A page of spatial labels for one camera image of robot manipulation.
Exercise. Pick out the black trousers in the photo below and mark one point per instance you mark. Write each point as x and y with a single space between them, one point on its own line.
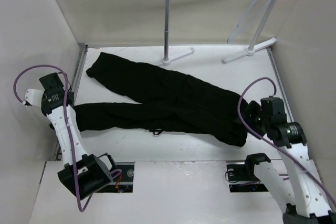
162 101

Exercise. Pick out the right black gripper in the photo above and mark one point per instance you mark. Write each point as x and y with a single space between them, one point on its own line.
253 108

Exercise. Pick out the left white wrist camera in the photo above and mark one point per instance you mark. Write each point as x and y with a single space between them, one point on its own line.
33 97

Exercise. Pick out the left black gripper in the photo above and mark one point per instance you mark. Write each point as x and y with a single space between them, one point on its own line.
72 94

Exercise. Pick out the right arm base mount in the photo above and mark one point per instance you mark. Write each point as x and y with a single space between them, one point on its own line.
240 181

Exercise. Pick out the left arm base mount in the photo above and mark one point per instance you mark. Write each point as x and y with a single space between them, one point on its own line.
123 183

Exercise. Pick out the white metal clothes rack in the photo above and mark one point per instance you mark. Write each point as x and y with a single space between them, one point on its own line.
249 51

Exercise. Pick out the light blue plastic hanger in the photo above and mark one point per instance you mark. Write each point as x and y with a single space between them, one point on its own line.
251 13

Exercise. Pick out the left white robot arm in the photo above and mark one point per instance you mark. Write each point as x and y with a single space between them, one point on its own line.
83 174

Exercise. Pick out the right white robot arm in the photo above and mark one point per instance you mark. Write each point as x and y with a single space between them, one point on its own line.
301 198

